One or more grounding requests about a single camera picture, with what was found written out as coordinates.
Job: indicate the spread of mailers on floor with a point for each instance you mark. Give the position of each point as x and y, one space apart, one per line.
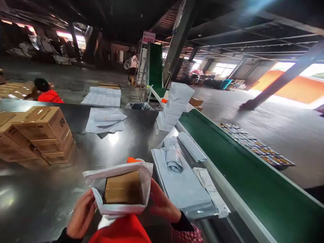
102 97

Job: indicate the brown cartons on floor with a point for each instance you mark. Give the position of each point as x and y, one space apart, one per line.
195 102

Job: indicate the flat stack of grey mailers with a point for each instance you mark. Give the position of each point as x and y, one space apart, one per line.
184 192

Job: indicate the green conveyor belt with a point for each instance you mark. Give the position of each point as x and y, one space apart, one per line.
253 182

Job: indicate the bin with clear liner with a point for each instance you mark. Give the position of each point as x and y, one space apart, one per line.
139 106

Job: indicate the slanted steel pillar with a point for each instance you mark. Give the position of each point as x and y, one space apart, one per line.
281 76

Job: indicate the loose pile of grey mailers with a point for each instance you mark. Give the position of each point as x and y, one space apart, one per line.
105 121

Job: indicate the stack of packed white parcels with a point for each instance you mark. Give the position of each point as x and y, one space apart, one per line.
176 106

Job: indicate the long rolled white mailer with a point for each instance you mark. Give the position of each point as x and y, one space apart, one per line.
191 146

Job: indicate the row of colourful packets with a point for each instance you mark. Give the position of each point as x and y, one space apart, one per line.
255 146

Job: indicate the small brown cardboard box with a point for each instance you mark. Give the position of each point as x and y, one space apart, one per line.
122 188

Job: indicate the pile of white paper strips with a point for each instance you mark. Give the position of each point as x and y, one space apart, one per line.
211 189

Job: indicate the distant flat cardboard cartons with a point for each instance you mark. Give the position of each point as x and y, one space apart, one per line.
14 89

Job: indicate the stack of printed cardboard cartons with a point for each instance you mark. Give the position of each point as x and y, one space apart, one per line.
40 136

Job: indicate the small orange object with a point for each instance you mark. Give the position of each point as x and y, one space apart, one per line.
133 160

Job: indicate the person's body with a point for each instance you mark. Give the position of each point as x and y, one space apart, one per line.
121 230

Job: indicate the crumpled rolled grey mailers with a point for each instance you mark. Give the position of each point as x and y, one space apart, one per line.
174 158

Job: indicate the person's left hand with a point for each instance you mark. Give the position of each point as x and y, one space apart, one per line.
79 217

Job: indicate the upright steel pillar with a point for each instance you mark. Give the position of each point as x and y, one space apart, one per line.
178 43

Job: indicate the inclined green conveyor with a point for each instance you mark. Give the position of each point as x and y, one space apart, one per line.
155 68

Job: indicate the teal plastic bin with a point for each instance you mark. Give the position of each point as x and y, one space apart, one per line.
225 84

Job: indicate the stack of wooden pallets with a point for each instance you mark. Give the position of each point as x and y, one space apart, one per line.
236 85

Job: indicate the white plastic mailer bag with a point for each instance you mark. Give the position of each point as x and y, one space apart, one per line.
119 211

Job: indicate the person's right hand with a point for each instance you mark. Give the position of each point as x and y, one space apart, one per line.
163 206

